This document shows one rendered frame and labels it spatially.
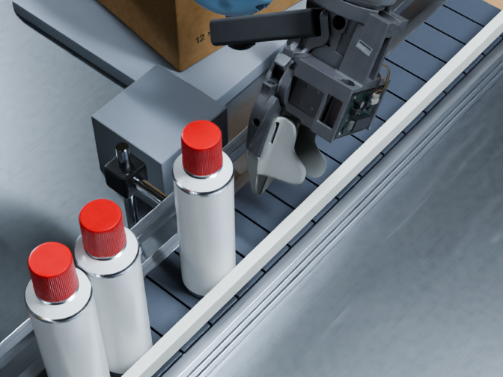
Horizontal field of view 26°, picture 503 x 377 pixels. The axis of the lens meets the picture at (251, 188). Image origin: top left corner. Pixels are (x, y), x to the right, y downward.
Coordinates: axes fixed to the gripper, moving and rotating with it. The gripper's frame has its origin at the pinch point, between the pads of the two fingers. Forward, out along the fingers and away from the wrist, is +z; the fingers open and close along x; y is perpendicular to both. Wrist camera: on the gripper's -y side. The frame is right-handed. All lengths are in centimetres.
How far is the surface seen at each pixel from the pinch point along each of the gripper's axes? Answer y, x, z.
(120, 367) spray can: 2.1, -15.5, 14.9
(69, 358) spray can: 2.5, -24.0, 9.9
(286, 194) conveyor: 0.2, 7.4, 3.6
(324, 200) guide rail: 4.8, 6.0, 1.1
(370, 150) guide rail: 4.7, 12.2, -3.2
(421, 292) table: 15.9, 11.7, 6.8
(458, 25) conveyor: -0.3, 34.9, -12.3
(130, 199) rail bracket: -8.6, -5.9, 6.2
